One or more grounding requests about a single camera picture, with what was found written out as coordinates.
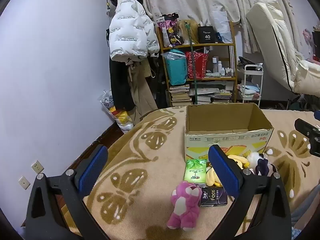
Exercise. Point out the pile of magazines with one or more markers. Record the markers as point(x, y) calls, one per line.
point(212, 96)

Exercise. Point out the beige hanging pants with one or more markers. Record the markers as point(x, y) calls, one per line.
point(142, 92)

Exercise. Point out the light blue cushion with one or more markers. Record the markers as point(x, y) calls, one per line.
point(247, 88)

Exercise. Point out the yellow dog plush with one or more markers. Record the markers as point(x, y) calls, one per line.
point(212, 176)

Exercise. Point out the white trolley cart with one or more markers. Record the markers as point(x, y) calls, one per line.
point(261, 80)

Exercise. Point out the cardboard box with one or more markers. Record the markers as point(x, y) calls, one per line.
point(225, 140)

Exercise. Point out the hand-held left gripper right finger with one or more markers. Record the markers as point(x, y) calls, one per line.
point(225, 173)

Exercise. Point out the white wall outlet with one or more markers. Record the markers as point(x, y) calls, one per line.
point(24, 183)
point(37, 166)

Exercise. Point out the clear plastic bag of goods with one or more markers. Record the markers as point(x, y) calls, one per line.
point(120, 120)

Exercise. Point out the pink bear plush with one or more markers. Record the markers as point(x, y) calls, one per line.
point(185, 205)

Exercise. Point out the black tissue pack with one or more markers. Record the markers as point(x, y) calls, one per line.
point(212, 197)

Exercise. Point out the green tissue pack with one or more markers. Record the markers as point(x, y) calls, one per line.
point(195, 171)

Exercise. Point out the white puffer jacket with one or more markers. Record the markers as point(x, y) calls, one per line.
point(127, 30)

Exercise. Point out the beige patterned blanket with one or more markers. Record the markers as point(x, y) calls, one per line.
point(155, 160)

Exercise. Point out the green pole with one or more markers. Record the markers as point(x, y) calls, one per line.
point(193, 62)

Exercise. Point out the person's grey fluffy clothing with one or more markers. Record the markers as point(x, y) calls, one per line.
point(310, 205)

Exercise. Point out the black box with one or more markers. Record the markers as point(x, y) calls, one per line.
point(206, 36)

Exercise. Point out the black hanging garment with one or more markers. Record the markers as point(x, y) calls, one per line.
point(120, 85)

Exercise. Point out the teal bag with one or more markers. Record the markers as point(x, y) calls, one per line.
point(176, 70)

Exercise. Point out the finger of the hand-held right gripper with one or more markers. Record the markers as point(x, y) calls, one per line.
point(315, 147)
point(306, 127)

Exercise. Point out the white plastic bag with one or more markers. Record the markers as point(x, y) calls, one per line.
point(222, 22)

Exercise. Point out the stack of brown books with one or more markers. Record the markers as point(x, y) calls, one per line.
point(178, 95)

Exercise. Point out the group of cosmetic bottles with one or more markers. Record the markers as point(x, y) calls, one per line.
point(220, 66)

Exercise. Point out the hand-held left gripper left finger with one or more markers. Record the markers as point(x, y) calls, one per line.
point(92, 171)

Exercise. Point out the black item on cart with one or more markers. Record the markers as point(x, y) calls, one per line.
point(246, 61)

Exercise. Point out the dark navy plush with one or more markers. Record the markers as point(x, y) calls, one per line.
point(262, 167)

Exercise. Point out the black hanging bag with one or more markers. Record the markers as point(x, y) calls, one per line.
point(160, 90)

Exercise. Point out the white and black fluffy plush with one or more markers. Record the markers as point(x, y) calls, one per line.
point(253, 158)

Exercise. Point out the blond wig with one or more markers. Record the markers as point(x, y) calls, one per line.
point(192, 30)

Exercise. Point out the red patterned bag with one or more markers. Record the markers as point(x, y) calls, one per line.
point(200, 65)

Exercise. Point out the wooden shelf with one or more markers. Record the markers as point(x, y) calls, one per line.
point(212, 45)

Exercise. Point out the black and purple printed bag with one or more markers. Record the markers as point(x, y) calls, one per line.
point(171, 35)

